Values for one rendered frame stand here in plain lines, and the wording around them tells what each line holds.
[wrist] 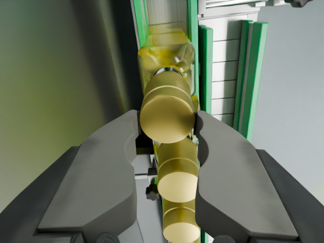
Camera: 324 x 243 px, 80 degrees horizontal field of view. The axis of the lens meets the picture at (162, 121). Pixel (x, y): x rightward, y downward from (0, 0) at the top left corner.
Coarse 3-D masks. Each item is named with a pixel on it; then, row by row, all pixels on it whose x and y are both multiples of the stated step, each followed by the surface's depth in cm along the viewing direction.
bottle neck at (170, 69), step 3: (159, 69) 17; (162, 69) 16; (165, 69) 16; (168, 69) 16; (171, 69) 16; (174, 69) 16; (156, 72) 17; (159, 72) 16; (177, 72) 16; (180, 72) 17; (153, 75) 17
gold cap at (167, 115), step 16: (160, 80) 13; (176, 80) 13; (144, 96) 13; (160, 96) 11; (176, 96) 11; (144, 112) 11; (160, 112) 11; (176, 112) 11; (192, 112) 11; (144, 128) 12; (160, 128) 12; (176, 128) 12; (192, 128) 12
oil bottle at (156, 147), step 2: (154, 144) 25; (196, 144) 24; (154, 146) 25; (156, 146) 24; (196, 146) 24; (154, 148) 25; (156, 148) 24; (158, 148) 24; (154, 150) 24; (156, 150) 24; (158, 150) 24; (154, 152) 24; (156, 152) 24; (154, 154) 24; (156, 154) 24; (156, 156) 24; (158, 156) 23; (156, 158) 24; (158, 158) 23; (156, 160) 24; (158, 160) 23; (198, 160) 24; (156, 162) 24; (158, 162) 23; (198, 162) 24; (156, 164) 24; (156, 166) 25
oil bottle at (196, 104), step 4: (196, 96) 22; (192, 100) 21; (196, 100) 21; (196, 104) 21; (196, 108) 20; (200, 108) 21; (192, 132) 20; (192, 136) 21; (192, 140) 21; (196, 140) 21; (156, 144) 22; (160, 144) 21
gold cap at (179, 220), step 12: (168, 204) 19; (180, 204) 18; (192, 204) 18; (168, 216) 17; (180, 216) 17; (192, 216) 17; (168, 228) 17; (180, 228) 17; (192, 228) 17; (168, 240) 18; (180, 240) 18; (192, 240) 18
